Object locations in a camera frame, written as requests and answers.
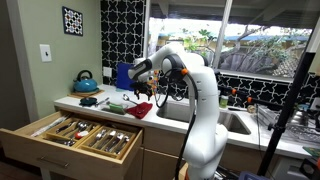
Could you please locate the stainless steel sink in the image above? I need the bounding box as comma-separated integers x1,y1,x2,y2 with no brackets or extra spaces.
156,101,251,135

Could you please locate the teal kettle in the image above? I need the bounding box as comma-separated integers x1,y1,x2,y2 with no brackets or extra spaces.
73,70,97,93

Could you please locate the white wall outlet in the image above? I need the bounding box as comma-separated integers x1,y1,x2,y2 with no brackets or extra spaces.
103,67,112,77

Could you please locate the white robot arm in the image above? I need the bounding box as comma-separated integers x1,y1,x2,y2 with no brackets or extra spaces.
128,43,228,180

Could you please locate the dish drying rack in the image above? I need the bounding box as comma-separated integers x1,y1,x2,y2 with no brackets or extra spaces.
256,105,320,143

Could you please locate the black cable bundle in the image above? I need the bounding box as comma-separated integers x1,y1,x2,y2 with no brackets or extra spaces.
153,68,200,180

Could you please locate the red towel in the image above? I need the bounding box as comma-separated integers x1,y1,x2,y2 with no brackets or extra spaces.
126,102,153,119

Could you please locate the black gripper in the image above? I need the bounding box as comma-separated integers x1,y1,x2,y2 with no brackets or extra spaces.
130,82,153,98

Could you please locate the black tripod pole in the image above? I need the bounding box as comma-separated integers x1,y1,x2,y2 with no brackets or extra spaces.
257,19,320,177

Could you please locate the large silver spoon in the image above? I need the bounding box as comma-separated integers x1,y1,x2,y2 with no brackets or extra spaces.
122,94,138,105

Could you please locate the wooden trivet board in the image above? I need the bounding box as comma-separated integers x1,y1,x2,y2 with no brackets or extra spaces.
67,90,104,99

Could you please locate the green sponge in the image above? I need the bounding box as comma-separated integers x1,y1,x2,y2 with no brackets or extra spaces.
109,104,125,115

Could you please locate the black round lid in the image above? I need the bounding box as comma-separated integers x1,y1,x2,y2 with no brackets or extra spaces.
80,97,97,107

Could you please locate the open wooden drawer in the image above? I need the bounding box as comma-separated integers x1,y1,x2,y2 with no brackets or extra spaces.
0,112,142,180

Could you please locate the white light switch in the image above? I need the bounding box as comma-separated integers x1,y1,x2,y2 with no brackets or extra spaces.
39,44,52,62

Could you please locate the bamboo cutlery organizer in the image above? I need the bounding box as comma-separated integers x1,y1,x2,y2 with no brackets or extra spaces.
43,118,138,160

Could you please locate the blue cutting board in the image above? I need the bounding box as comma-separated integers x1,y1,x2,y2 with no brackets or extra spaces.
116,63,133,91

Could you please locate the patterned wall tile art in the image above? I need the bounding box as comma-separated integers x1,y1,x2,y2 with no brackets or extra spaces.
62,6,83,36

